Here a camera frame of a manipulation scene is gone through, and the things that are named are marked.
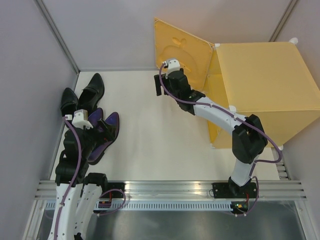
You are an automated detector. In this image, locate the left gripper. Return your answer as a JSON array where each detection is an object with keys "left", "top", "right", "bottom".
[{"left": 81, "top": 117, "right": 117, "bottom": 158}]

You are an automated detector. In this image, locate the purple loafer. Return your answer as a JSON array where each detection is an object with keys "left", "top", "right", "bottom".
[
  {"left": 88, "top": 107, "right": 104, "bottom": 127},
  {"left": 87, "top": 107, "right": 120, "bottom": 165}
]

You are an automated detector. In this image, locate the black loafer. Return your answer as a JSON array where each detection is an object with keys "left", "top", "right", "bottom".
[
  {"left": 60, "top": 87, "right": 79, "bottom": 117},
  {"left": 78, "top": 73, "right": 105, "bottom": 115}
]

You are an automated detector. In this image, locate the yellow cabinet door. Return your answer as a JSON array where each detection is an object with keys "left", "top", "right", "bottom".
[{"left": 154, "top": 18, "right": 214, "bottom": 91}]

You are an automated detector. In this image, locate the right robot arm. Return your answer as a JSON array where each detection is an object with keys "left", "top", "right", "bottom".
[{"left": 154, "top": 68, "right": 268, "bottom": 198}]

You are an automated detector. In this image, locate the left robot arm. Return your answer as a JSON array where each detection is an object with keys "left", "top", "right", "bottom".
[{"left": 48, "top": 112, "right": 120, "bottom": 240}]

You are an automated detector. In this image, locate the yellow plastic shoe cabinet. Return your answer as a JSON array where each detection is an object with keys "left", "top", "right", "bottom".
[{"left": 203, "top": 41, "right": 320, "bottom": 146}]

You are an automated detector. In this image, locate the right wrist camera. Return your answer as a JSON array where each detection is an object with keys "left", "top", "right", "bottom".
[{"left": 162, "top": 58, "right": 181, "bottom": 74}]

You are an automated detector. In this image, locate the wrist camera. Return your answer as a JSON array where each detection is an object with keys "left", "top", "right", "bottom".
[
  {"left": 162, "top": 58, "right": 181, "bottom": 74},
  {"left": 63, "top": 109, "right": 94, "bottom": 130}
]

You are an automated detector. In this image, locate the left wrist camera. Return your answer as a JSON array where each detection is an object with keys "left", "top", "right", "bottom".
[{"left": 63, "top": 109, "right": 94, "bottom": 130}]

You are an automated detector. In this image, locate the left aluminium corner post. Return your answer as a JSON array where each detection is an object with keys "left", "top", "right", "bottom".
[{"left": 34, "top": 0, "right": 81, "bottom": 76}]

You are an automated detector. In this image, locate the aluminium corner post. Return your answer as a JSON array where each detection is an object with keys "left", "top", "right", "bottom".
[
  {"left": 34, "top": 0, "right": 81, "bottom": 76},
  {"left": 268, "top": 0, "right": 300, "bottom": 42}
]

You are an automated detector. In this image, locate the white slotted cable duct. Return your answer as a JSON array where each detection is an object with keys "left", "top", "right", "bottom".
[{"left": 45, "top": 200, "right": 233, "bottom": 212}]

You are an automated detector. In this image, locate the right aluminium corner post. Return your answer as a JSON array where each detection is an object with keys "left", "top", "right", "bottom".
[{"left": 268, "top": 0, "right": 300, "bottom": 42}]

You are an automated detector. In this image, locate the aluminium mounting rail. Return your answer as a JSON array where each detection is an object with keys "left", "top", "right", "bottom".
[{"left": 34, "top": 162, "right": 308, "bottom": 202}]

